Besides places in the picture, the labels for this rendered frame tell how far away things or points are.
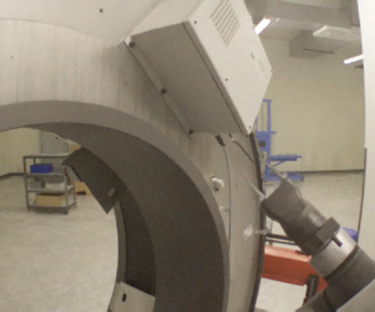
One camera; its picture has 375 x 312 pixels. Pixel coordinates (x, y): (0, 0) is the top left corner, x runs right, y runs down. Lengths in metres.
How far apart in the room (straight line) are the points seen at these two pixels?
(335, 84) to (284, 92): 1.91
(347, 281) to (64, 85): 0.54
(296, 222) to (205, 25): 0.36
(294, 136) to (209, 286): 9.33
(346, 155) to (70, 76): 10.65
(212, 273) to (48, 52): 0.57
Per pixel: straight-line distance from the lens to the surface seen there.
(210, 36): 0.48
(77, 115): 0.39
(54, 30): 0.44
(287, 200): 0.59
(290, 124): 9.93
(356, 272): 0.57
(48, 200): 5.80
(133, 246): 1.08
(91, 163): 0.85
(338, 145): 10.73
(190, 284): 0.80
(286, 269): 1.45
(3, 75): 0.40
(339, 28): 6.22
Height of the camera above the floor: 1.54
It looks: 6 degrees down
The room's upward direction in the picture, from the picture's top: straight up
